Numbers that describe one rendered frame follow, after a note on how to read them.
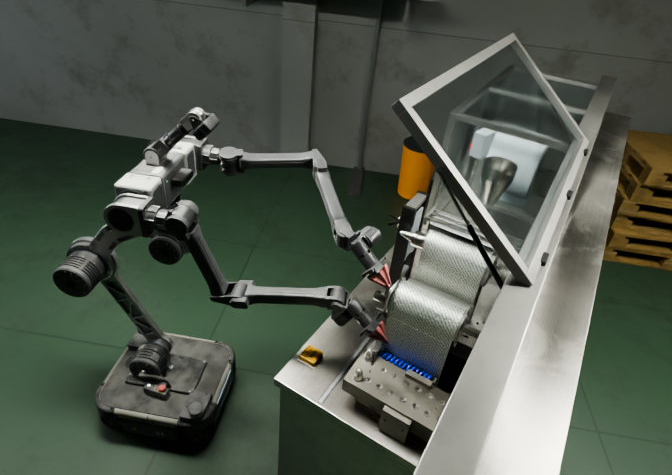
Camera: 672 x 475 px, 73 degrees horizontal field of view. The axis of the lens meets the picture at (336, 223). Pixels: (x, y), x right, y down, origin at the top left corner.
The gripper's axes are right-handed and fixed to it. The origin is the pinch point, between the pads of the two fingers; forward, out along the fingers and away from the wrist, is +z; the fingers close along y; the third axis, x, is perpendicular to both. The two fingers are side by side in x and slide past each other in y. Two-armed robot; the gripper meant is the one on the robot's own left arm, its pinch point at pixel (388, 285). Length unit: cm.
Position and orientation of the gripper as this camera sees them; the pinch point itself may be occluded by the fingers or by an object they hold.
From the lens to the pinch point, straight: 167.7
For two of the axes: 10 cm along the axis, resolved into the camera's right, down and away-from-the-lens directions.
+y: -5.4, 4.2, -7.3
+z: 6.1, 7.9, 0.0
